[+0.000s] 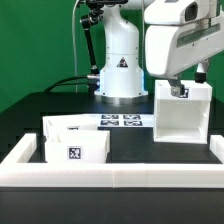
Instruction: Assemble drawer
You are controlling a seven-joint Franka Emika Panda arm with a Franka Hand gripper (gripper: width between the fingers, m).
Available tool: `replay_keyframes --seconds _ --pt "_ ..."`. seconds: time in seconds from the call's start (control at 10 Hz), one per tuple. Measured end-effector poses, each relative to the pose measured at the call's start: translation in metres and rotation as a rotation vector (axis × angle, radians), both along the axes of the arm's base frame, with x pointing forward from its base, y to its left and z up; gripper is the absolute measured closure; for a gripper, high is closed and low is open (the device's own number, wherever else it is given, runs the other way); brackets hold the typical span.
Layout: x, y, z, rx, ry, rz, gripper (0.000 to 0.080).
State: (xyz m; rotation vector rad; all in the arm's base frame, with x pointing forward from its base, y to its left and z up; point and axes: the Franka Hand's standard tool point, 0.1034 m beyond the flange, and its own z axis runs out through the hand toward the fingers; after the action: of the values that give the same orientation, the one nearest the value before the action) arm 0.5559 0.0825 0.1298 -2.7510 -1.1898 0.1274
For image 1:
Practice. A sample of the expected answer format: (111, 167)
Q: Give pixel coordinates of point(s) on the white marker tag sheet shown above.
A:
(123, 120)

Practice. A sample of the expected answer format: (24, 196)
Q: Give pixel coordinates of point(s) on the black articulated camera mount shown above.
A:
(90, 36)

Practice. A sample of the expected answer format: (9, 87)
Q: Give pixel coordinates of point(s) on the white drawer tray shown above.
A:
(53, 124)
(83, 146)

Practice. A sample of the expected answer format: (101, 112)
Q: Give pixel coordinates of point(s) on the white front drawer tray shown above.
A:
(83, 146)

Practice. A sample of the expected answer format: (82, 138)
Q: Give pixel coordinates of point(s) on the white drawer cabinet box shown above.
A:
(181, 119)

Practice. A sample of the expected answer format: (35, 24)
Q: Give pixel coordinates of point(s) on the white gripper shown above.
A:
(182, 33)

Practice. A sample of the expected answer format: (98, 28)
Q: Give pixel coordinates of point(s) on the white fence frame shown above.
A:
(17, 171)

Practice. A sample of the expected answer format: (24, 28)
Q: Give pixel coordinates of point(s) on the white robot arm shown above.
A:
(121, 78)

